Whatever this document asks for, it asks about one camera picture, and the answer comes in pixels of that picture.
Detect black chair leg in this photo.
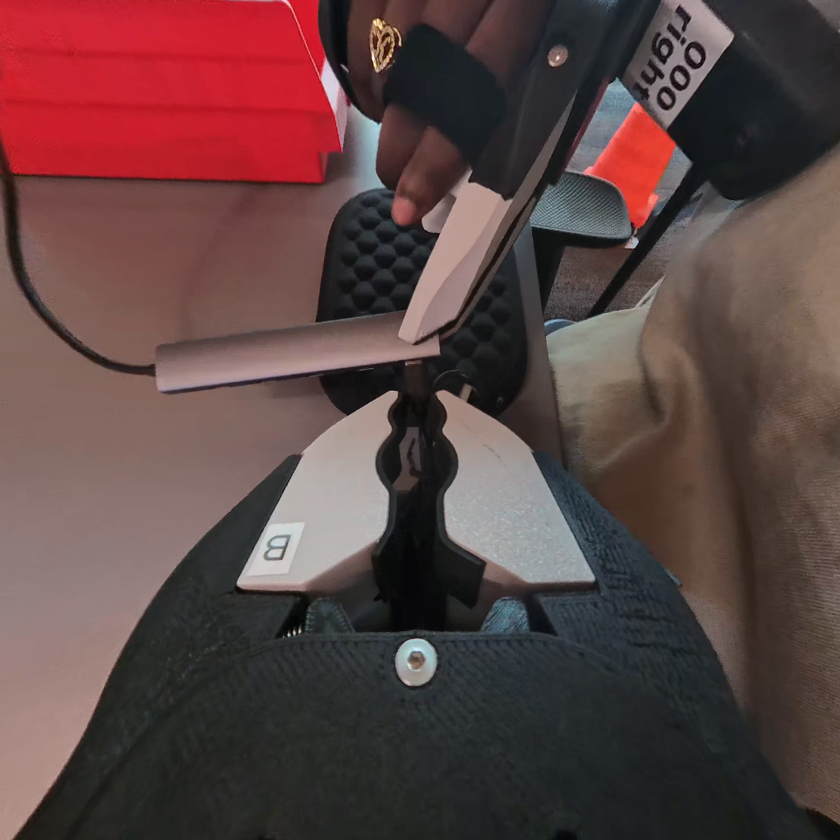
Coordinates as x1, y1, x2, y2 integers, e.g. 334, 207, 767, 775
586, 164, 707, 317

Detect gold ring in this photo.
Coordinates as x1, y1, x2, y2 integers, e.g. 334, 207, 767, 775
367, 17, 403, 74

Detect person's right hand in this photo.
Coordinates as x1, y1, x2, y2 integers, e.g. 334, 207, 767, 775
346, 0, 550, 227

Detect grey mesh chair seat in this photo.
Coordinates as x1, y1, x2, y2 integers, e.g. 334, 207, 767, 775
530, 169, 635, 248

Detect beige pants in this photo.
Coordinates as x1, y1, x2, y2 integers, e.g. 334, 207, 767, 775
546, 141, 840, 829

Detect orange cone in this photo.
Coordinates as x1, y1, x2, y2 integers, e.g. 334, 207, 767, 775
583, 101, 677, 228

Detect red box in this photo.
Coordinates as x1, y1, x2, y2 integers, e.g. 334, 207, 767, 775
0, 0, 350, 185

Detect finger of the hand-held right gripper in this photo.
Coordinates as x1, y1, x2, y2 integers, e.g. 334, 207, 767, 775
397, 180, 527, 347
440, 185, 551, 338

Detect black hub cable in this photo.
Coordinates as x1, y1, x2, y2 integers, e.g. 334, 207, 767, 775
0, 139, 160, 376

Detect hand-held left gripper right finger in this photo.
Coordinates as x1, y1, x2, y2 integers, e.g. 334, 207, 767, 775
428, 391, 598, 626

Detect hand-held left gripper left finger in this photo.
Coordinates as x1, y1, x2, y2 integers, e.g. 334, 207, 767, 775
235, 391, 422, 626

